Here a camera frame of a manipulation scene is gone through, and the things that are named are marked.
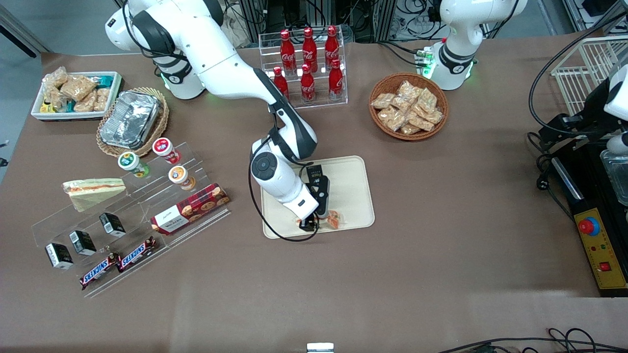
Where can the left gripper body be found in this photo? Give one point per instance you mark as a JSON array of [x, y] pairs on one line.
[[592, 109]]

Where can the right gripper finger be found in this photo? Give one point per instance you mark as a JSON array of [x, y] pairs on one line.
[[316, 223], [306, 226]]

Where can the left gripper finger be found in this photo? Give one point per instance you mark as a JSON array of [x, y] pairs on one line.
[[575, 121], [550, 137]]

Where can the triangle ham sandwich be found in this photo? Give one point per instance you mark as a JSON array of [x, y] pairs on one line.
[[333, 219], [93, 193]]

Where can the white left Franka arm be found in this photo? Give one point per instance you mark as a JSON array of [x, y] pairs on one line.
[[458, 29]]

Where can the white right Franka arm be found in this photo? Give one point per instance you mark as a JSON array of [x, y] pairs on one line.
[[221, 73]]

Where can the cream plastic tray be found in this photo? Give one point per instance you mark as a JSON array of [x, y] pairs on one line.
[[351, 191]]

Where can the flat wicker tray basket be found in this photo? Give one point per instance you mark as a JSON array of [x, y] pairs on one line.
[[162, 122]]

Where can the small black carton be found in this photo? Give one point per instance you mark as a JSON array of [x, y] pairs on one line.
[[82, 242], [313, 171], [59, 256], [113, 224]]

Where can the black sealing machine yellow panel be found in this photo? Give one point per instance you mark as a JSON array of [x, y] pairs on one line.
[[588, 196]]

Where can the clear acrylic bottle rack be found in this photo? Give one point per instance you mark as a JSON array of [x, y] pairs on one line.
[[319, 105]]

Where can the round wicker basket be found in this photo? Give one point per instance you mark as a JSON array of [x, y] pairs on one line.
[[378, 125]]

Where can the red Coca-Cola bottle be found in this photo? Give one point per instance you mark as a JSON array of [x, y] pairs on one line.
[[287, 54], [281, 83], [332, 46], [307, 87], [335, 82], [309, 49]]

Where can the clear crisp snack packet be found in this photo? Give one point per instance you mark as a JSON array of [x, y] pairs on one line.
[[392, 119], [401, 104], [78, 87], [102, 99], [56, 77], [434, 116], [427, 99], [84, 102], [382, 101], [410, 129], [55, 98], [421, 121], [407, 89]]

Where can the red plaid cookie box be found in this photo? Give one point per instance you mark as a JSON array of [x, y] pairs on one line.
[[191, 208]]

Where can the small silver box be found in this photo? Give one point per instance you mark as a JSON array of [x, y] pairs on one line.
[[320, 347]]

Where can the orange lid yogurt cup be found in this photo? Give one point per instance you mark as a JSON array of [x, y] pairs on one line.
[[180, 176]]

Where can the red lid yogurt cup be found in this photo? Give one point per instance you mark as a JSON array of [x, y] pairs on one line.
[[164, 148]]

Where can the clear acrylic tiered stand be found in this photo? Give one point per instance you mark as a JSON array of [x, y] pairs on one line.
[[147, 206]]

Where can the beige cloth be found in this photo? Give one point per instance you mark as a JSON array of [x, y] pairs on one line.
[[238, 34]]

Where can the Snickers chocolate bar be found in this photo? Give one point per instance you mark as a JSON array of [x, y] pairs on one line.
[[136, 255], [99, 271]]

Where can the green lid yogurt cup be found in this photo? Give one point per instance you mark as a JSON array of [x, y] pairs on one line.
[[131, 163]]

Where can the stacked foil containers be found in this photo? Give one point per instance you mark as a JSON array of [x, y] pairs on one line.
[[130, 120]]

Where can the white rectangular bin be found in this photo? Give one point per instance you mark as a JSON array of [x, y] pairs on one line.
[[115, 98]]

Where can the teal snack packet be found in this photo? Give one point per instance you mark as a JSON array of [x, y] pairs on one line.
[[104, 81]]

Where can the small yellow packet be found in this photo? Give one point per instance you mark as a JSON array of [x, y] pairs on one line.
[[47, 107]]

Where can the dark diagonal pole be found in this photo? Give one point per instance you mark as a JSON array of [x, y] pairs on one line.
[[19, 32]]

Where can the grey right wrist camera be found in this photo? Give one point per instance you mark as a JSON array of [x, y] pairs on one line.
[[322, 196]]

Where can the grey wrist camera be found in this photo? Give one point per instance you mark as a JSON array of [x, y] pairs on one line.
[[322, 196], [619, 143]]

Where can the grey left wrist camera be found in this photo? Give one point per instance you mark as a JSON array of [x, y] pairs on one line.
[[619, 143]]

